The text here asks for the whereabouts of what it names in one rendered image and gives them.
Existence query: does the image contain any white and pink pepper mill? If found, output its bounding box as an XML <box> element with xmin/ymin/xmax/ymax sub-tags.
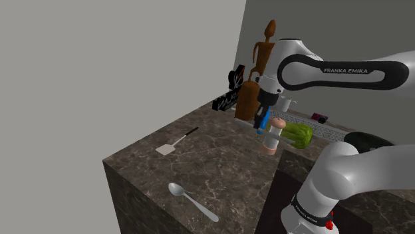
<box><xmin>261</xmin><ymin>117</ymin><xmax>287</xmax><ymax>156</ymax></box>

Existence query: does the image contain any brown wooden human figure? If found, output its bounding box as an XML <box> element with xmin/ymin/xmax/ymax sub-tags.
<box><xmin>234</xmin><ymin>19</ymin><xmax>277</xmax><ymax>122</ymax></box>

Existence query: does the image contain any blue stick-shaped object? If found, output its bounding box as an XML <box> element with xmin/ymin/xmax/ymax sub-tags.
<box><xmin>257</xmin><ymin>108</ymin><xmax>271</xmax><ymax>135</ymax></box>

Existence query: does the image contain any black logo sign sculpture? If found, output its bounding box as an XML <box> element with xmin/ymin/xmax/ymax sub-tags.
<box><xmin>211</xmin><ymin>64</ymin><xmax>246</xmax><ymax>112</ymax></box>

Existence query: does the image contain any silver spatula with black handle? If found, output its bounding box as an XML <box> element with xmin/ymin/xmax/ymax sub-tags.
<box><xmin>155</xmin><ymin>126</ymin><xmax>200</xmax><ymax>156</ymax></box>

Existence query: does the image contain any white mug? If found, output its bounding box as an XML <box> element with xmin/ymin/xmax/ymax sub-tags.
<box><xmin>279</xmin><ymin>96</ymin><xmax>298</xmax><ymax>113</ymax></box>

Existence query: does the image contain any silver spoon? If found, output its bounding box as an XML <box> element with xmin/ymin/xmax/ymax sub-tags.
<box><xmin>168</xmin><ymin>182</ymin><xmax>220</xmax><ymax>223</ymax></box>

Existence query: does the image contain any grey ridged mat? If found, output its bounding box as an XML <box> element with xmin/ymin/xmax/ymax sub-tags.
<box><xmin>268</xmin><ymin>109</ymin><xmax>350</xmax><ymax>143</ymax></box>

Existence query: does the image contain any dark robot stand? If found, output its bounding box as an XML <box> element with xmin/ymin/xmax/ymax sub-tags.
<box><xmin>255</xmin><ymin>168</ymin><xmax>374</xmax><ymax>234</ymax></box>

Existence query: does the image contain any green ribbed vegetable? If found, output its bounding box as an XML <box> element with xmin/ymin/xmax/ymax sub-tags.
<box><xmin>280</xmin><ymin>122</ymin><xmax>315</xmax><ymax>150</ymax></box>

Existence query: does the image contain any small maroon camera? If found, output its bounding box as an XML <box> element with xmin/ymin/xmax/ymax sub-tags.
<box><xmin>311</xmin><ymin>112</ymin><xmax>329</xmax><ymax>124</ymax></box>

